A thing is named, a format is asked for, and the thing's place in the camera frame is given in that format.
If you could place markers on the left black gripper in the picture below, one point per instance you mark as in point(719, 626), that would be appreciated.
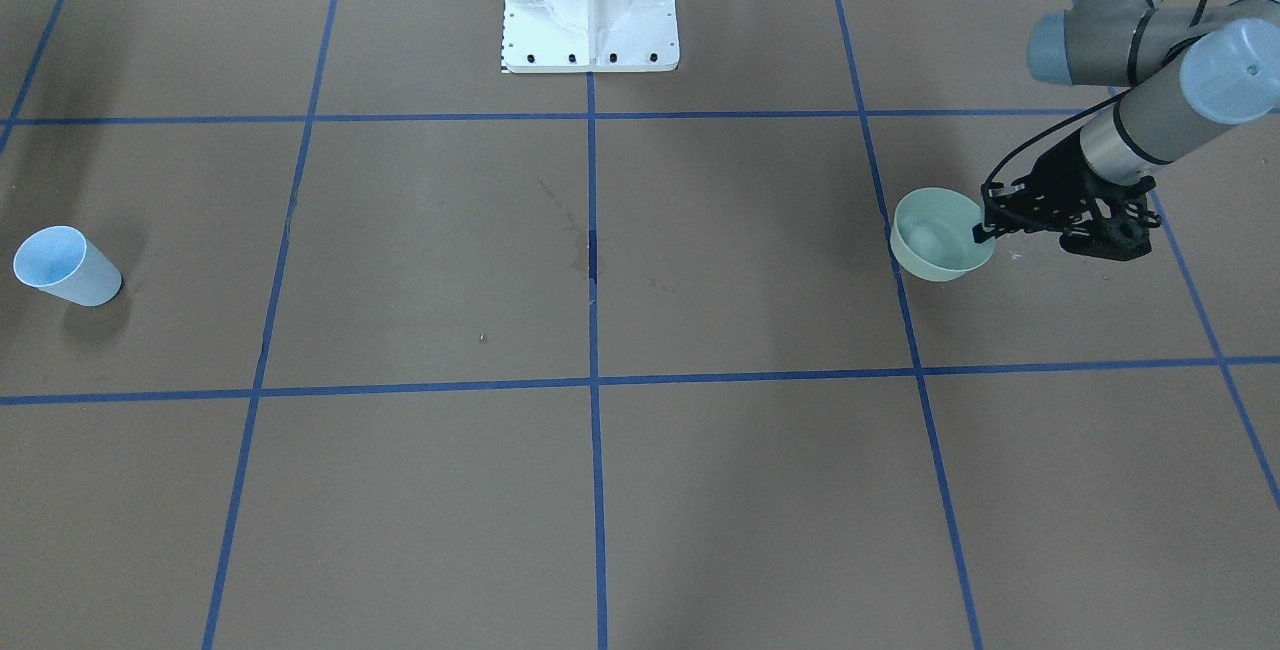
point(1052, 187)

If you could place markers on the mint green bowl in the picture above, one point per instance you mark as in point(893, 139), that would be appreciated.
point(931, 235)

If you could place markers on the light blue plastic cup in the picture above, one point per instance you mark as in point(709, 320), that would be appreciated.
point(62, 262)

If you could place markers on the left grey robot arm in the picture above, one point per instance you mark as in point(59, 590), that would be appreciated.
point(1185, 73)

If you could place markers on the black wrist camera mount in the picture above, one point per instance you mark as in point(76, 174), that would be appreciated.
point(1115, 228)

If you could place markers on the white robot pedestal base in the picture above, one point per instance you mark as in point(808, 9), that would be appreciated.
point(589, 36)

